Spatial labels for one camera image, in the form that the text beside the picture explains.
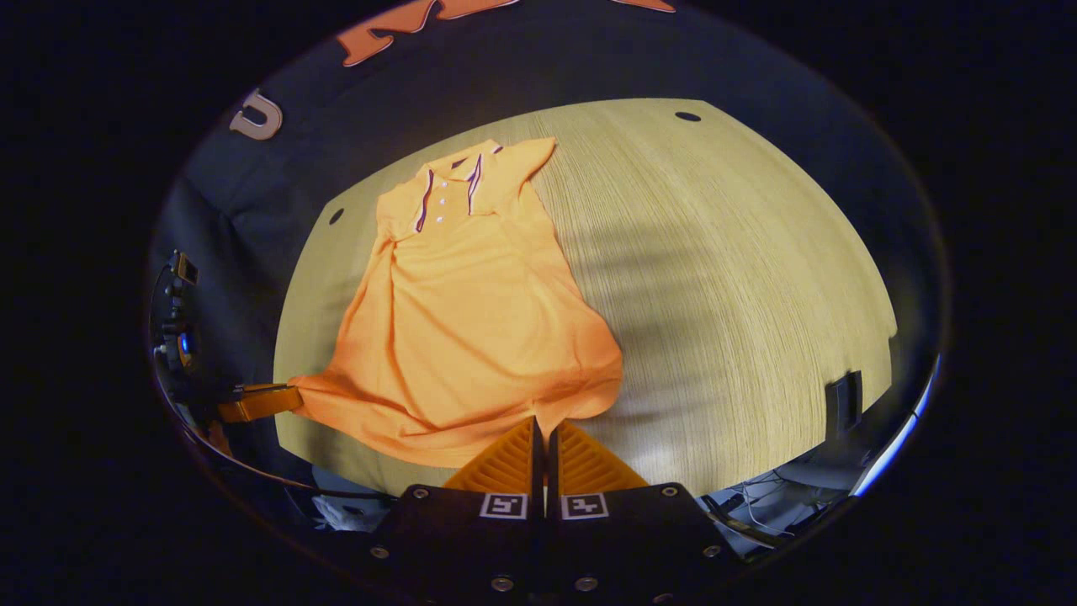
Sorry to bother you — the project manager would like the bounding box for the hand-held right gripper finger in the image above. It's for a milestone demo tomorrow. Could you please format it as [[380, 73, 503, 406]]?
[[370, 415, 546, 603], [547, 418, 741, 603]]

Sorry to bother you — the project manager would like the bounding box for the orange T-shirt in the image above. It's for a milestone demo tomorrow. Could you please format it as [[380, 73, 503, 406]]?
[[286, 137, 625, 470]]

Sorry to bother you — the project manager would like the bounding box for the white crumpled object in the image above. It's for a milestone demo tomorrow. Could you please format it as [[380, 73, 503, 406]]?
[[313, 494, 395, 533]]

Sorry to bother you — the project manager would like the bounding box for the black backdrop cloth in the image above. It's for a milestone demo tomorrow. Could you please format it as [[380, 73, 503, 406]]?
[[147, 0, 947, 405]]

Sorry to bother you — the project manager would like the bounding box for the grey cables bundle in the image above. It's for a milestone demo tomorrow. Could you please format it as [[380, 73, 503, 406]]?
[[698, 471, 851, 548]]

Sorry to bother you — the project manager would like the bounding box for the black table edge bracket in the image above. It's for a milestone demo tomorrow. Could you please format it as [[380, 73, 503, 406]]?
[[826, 370, 864, 439]]

